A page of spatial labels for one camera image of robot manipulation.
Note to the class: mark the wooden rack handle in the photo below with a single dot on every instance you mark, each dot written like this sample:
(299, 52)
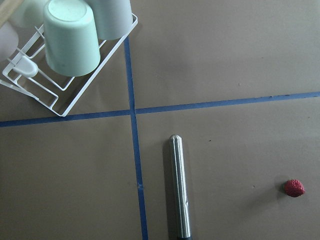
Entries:
(7, 8)

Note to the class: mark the pink plastic cup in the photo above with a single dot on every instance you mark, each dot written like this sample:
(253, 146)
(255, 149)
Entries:
(9, 41)

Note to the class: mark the white wire cup rack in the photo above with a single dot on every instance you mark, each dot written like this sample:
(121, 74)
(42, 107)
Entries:
(30, 89)

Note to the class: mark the pale white plastic cup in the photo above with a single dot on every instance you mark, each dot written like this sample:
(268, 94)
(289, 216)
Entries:
(29, 14)

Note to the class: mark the grey plastic cup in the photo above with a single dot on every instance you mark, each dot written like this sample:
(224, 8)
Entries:
(113, 18)

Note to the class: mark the red strawberry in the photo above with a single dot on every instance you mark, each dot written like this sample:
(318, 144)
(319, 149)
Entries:
(294, 188)

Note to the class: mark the mint green plastic cup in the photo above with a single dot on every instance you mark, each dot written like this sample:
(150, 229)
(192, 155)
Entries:
(71, 41)

